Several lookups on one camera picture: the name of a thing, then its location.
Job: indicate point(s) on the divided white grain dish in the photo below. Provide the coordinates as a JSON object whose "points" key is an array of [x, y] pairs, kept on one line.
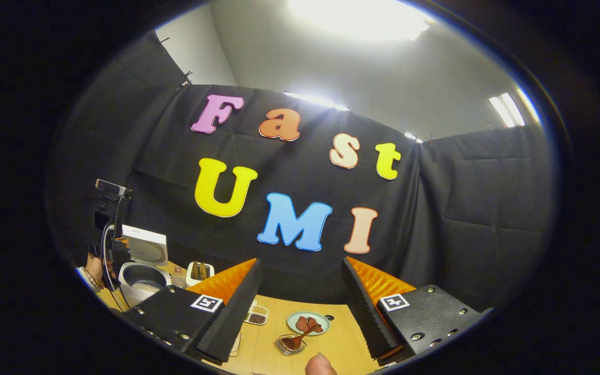
{"points": [[258, 315]]}

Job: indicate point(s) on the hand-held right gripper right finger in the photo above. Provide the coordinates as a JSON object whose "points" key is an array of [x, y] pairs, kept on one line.
{"points": [[365, 312]]}

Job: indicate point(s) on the pale green plate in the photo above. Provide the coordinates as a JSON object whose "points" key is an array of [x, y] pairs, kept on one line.
{"points": [[294, 324]]}

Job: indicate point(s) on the small clear bottle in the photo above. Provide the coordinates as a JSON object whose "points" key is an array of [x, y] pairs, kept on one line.
{"points": [[178, 278]]}

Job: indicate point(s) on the ceiling light panel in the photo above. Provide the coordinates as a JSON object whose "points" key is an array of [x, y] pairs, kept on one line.
{"points": [[360, 18], [507, 110], [413, 137]]}

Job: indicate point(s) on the brown toast slice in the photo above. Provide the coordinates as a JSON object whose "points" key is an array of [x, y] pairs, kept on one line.
{"points": [[195, 270], [203, 271]]}

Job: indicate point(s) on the brown wooden spoon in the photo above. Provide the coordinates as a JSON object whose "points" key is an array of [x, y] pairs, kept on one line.
{"points": [[305, 333]]}

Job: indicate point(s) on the clear plastic tray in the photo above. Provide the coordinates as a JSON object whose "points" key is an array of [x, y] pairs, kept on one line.
{"points": [[236, 345]]}

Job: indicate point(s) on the brown meat slices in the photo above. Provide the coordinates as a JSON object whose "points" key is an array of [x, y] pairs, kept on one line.
{"points": [[314, 327]]}

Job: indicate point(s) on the white rice cooker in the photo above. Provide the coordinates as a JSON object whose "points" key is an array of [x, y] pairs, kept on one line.
{"points": [[146, 245]]}

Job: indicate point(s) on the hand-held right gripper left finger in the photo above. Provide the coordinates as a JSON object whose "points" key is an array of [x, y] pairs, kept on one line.
{"points": [[235, 312]]}

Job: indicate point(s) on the white toaster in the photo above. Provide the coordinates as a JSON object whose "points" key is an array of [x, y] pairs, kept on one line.
{"points": [[198, 282]]}

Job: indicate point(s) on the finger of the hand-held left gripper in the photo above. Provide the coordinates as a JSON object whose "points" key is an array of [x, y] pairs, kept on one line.
{"points": [[123, 249]]}

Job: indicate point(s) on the clear chopstick holder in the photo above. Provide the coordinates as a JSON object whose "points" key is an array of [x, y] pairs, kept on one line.
{"points": [[290, 348]]}

